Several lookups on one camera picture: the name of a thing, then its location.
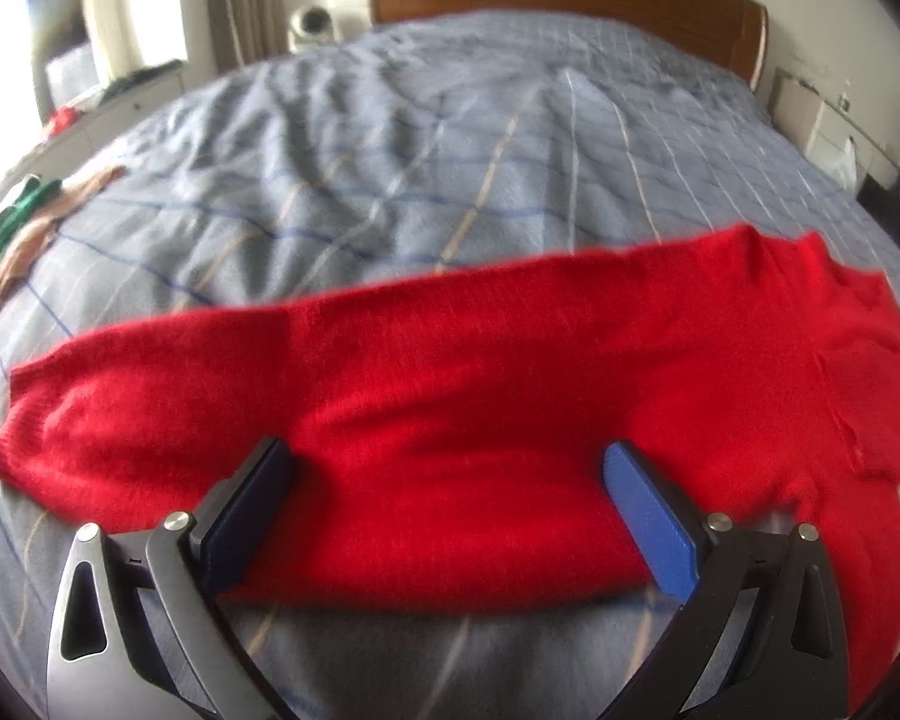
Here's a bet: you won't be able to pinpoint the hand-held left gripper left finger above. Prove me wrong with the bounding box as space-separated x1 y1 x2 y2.
47 436 295 720

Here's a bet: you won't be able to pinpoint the dark clothes pile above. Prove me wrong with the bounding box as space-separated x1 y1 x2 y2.
94 60 185 98

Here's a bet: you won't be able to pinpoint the white dresser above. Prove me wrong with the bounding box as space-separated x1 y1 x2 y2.
772 67 900 181

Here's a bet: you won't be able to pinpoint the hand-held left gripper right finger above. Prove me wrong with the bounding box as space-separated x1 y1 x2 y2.
600 441 850 720

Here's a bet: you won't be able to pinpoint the red knitted sweater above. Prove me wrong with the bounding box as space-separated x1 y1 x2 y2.
0 225 900 717

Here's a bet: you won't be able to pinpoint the bed with blue plaid sheet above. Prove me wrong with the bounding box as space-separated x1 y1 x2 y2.
0 7 900 720

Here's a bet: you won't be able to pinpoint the green printed shirt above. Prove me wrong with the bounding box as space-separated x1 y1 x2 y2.
0 176 65 316

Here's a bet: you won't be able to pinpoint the green and pink clothes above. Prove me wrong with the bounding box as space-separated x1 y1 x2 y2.
0 165 128 361

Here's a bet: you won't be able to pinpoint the white window-side cabinet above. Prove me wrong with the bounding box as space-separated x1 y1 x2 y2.
41 41 192 143

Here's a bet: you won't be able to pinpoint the beige curtain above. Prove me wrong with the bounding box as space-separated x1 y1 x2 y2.
202 0 286 68

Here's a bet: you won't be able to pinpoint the white plastic bag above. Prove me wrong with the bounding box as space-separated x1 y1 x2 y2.
829 135 860 188

